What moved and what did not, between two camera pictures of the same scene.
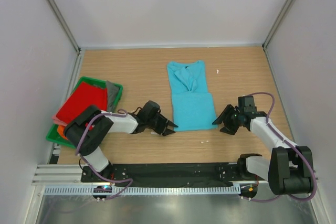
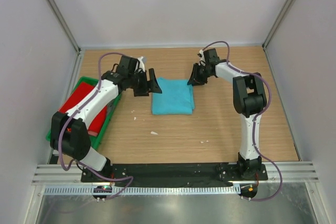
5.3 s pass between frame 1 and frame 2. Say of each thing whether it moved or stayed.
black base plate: stayed
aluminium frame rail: stayed
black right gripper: moved
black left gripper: moved
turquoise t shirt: moved
